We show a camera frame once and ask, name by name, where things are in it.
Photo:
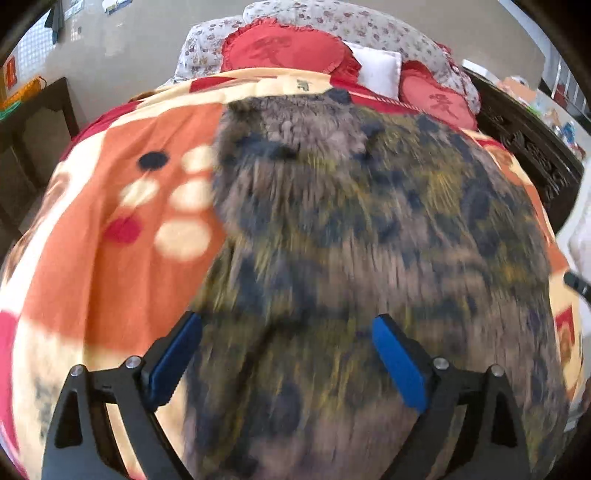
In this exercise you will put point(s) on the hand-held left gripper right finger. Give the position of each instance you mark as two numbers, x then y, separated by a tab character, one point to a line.
399	360

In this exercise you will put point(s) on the brown floral garment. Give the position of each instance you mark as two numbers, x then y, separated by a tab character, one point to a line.
346	207

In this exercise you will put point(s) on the small red heart pillow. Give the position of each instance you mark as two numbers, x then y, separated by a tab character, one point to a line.
434	99

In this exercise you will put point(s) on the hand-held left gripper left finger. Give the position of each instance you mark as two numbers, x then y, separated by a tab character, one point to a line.
178	360

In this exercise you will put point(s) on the floral pillow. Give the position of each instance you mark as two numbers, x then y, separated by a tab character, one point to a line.
203	46

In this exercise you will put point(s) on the large red heart pillow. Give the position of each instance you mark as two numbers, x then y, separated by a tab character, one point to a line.
277	48

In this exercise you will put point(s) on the dark wooden cabinet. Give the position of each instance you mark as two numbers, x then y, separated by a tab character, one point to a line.
27	138

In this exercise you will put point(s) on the dark hanging cloth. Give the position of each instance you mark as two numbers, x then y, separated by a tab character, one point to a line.
54	21

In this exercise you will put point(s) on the wall calendar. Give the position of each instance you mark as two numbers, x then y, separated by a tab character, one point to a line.
112	5

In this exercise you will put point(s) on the red paper wall sign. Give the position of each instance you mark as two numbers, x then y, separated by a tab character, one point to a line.
9	74

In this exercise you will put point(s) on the colourful clutter pile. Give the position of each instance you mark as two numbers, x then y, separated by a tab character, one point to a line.
554	110

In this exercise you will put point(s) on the white pillow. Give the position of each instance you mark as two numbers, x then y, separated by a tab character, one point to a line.
376	67

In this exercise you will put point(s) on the dark carved bed frame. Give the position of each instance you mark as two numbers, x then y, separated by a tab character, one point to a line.
521	138

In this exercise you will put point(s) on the orange printed fleece blanket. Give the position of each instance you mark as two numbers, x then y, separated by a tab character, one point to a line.
92	207

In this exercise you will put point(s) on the orange plastic basket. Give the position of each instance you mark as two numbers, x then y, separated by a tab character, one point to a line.
23	94

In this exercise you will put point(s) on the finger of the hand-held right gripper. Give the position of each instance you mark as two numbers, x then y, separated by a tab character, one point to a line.
579	284

